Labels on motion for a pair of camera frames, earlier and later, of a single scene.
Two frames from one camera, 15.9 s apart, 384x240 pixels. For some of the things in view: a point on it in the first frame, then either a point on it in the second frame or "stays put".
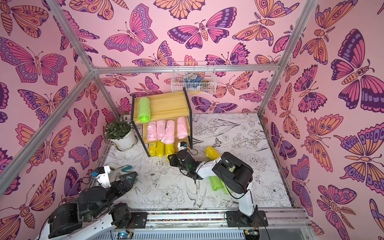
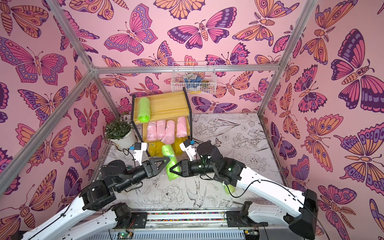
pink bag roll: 169,137 stays put
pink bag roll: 151,131 stays put
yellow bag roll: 152,149 stays put
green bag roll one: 216,182 -> 168,151
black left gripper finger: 128,180 -> 155,171
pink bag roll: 182,130 stays put
